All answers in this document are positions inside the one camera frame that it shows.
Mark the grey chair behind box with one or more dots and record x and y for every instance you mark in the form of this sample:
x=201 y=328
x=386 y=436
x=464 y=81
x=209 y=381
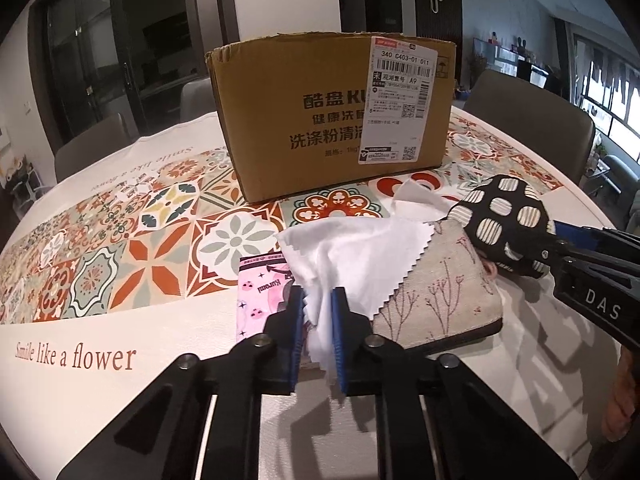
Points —
x=197 y=99

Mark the grey chair right side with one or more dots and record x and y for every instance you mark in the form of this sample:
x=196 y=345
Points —
x=554 y=129

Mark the white cleaning cloth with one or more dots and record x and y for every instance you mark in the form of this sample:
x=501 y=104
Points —
x=368 y=257

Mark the pink cartoon tissue pack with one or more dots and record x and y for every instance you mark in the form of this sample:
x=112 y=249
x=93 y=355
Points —
x=264 y=284

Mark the dark glass sliding door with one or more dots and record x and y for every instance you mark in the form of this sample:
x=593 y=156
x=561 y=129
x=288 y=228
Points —
x=90 y=59

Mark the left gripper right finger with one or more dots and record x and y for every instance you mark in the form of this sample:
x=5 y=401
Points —
x=435 y=418

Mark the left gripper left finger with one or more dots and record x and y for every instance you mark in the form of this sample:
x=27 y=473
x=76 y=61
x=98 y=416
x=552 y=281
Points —
x=200 y=418

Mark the black white patterned mitt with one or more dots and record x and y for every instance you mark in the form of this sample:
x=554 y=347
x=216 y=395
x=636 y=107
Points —
x=497 y=216

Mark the brown cardboard box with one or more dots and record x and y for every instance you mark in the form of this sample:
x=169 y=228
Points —
x=301 y=112

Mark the beige floral fabric pouch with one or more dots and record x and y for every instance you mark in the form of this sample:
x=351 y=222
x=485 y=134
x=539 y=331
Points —
x=448 y=299

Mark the patterned tile table runner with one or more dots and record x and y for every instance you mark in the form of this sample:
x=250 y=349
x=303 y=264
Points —
x=160 y=221

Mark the grey chair far left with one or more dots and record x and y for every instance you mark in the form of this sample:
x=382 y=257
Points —
x=100 y=140

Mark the person right hand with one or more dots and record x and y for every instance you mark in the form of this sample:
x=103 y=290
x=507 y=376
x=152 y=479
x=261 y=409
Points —
x=624 y=398

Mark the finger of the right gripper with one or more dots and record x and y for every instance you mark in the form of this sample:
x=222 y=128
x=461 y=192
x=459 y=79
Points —
x=610 y=242
x=530 y=256

